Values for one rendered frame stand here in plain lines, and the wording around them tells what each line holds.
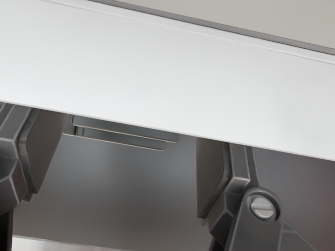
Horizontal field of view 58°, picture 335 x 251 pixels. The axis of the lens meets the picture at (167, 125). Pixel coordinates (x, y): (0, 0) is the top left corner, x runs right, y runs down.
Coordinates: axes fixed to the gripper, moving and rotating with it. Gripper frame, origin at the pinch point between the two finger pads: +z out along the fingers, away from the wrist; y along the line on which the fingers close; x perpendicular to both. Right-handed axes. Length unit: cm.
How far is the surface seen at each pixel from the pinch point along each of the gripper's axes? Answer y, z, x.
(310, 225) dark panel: 43, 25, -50
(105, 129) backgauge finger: -3.0, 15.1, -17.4
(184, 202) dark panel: 14, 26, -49
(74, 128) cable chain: -9.9, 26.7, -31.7
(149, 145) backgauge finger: 2.1, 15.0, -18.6
